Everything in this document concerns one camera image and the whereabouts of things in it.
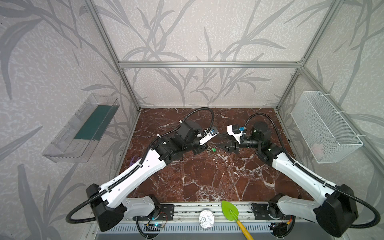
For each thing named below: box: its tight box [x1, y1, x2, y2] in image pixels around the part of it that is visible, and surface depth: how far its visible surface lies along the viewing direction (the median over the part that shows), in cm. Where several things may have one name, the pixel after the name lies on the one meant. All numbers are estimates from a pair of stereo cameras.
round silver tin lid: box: [198, 209, 215, 229], surface depth 69 cm
